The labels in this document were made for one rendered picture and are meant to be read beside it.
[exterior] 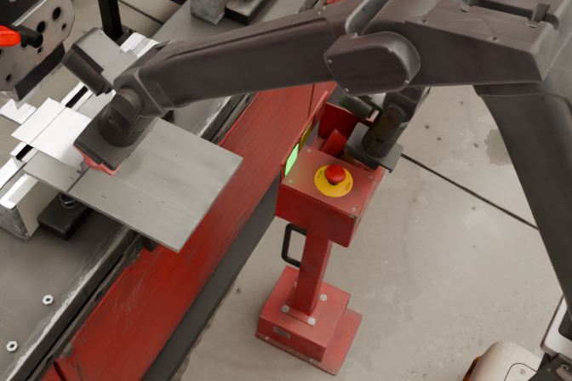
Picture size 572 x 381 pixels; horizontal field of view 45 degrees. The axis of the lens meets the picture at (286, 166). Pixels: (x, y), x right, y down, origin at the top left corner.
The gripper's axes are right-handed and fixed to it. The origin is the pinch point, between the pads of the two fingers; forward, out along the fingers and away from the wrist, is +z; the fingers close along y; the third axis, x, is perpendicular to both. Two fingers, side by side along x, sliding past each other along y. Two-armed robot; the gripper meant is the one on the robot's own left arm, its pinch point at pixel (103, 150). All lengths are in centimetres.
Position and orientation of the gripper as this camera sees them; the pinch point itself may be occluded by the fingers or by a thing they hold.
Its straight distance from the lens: 102.4
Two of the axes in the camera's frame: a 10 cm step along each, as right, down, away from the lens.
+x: 7.5, 6.4, 1.7
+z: -4.6, 3.2, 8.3
